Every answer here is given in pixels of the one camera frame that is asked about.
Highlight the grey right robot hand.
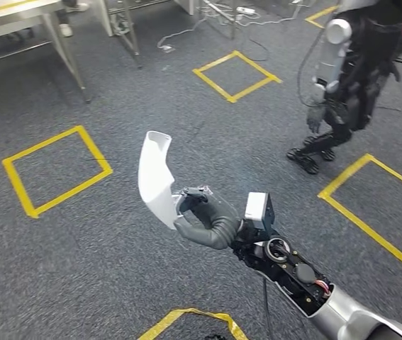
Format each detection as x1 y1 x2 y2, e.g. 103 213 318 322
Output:
173 186 240 249

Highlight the white curved plastic part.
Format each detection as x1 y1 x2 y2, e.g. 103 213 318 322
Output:
137 130 179 231

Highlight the yellow floor tape square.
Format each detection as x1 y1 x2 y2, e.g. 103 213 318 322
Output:
137 307 250 340
1 125 113 220
317 153 402 265
192 50 283 105

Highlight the black humanoid robot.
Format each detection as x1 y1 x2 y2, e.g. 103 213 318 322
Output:
286 0 402 176

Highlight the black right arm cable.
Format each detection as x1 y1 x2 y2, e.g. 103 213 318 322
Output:
262 279 274 340

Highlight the white floor cable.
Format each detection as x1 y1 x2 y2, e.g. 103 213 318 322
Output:
156 13 209 53

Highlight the white metal table frame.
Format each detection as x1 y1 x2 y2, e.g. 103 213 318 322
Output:
92 0 144 70

